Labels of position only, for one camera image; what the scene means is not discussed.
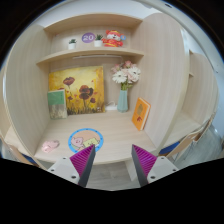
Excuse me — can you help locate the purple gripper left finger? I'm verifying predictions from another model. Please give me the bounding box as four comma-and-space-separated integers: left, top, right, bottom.
47, 144, 97, 188

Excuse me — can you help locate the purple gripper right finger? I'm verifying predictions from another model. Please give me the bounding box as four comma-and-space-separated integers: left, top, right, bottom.
131, 144, 180, 188

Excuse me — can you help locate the pink computer mouse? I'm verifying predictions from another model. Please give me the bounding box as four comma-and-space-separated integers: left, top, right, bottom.
42, 140, 59, 153

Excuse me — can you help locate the round cartoon pig mousepad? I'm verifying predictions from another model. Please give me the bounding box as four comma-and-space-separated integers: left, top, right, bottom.
68, 128, 104, 153

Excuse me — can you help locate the orange book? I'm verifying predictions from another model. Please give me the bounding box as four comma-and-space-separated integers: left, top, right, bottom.
132, 97, 151, 131

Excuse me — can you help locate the wooden chair right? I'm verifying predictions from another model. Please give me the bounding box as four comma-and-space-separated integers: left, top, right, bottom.
159, 116, 214, 161

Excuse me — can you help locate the wooden chair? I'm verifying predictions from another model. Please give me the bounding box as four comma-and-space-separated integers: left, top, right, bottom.
159, 116, 214, 161
0, 135, 43, 169

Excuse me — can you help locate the green book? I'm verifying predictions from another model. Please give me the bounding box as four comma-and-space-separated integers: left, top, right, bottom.
48, 89, 67, 119

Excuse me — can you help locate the white power adapter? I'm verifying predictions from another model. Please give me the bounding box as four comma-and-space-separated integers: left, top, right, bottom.
105, 102, 117, 111

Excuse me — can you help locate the light blue vase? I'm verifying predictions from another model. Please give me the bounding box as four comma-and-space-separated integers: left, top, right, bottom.
117, 90, 128, 113

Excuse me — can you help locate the poppy flower painting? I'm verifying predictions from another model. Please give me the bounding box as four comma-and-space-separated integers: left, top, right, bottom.
49, 66, 105, 115

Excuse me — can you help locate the wooden chair left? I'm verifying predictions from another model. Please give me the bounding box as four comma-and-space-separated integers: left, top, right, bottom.
0, 135, 43, 169

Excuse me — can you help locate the wooden desk hutch shelf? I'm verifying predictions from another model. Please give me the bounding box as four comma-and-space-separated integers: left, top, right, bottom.
3, 13, 219, 164

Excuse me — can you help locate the pink white flower bouquet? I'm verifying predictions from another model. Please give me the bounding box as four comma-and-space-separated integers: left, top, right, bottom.
111, 60, 141, 90

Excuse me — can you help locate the small potted plant left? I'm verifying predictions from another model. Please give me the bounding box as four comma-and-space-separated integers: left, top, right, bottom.
68, 39, 77, 50

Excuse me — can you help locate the small potted plant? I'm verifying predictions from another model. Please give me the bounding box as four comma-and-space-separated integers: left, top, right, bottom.
68, 39, 77, 50
94, 34, 103, 47

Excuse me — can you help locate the small potted plant right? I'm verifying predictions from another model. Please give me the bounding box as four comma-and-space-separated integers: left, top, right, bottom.
94, 34, 103, 47

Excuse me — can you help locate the purple number 20 disc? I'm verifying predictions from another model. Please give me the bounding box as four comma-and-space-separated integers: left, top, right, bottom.
82, 32, 96, 43

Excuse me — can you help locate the red fortune doll figure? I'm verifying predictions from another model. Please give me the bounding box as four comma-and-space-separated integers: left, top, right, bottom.
102, 30, 126, 47

